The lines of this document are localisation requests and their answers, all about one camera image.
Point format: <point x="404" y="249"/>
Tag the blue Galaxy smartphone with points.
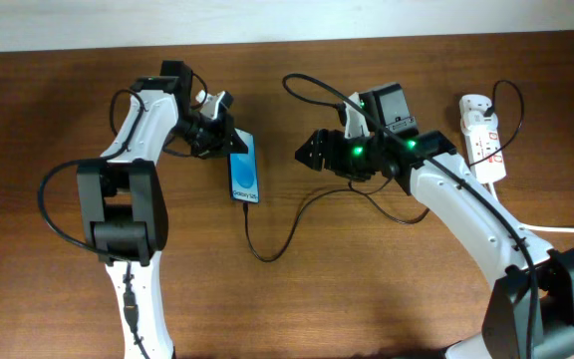
<point x="244" y="184"/>

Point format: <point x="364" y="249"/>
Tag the white charger plug adapter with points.
<point x="473" y="110"/>

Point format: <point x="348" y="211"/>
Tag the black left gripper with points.
<point x="220" y="143"/>

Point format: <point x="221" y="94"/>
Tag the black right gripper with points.
<point x="333" y="161"/>

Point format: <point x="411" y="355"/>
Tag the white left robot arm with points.
<point x="123" y="210"/>

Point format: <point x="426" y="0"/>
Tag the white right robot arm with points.
<point x="530" y="313"/>

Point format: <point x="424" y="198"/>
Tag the white power strip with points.
<point x="482" y="141"/>

